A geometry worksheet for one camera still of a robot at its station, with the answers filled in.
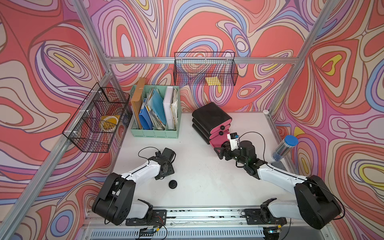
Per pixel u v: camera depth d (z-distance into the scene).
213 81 0.91
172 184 0.83
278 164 0.89
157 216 0.73
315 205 0.42
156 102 0.93
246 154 0.66
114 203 0.42
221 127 0.92
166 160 0.71
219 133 0.96
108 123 0.70
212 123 0.92
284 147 0.83
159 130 1.06
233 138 0.75
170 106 0.91
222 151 0.76
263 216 0.66
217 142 0.99
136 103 0.82
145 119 0.93
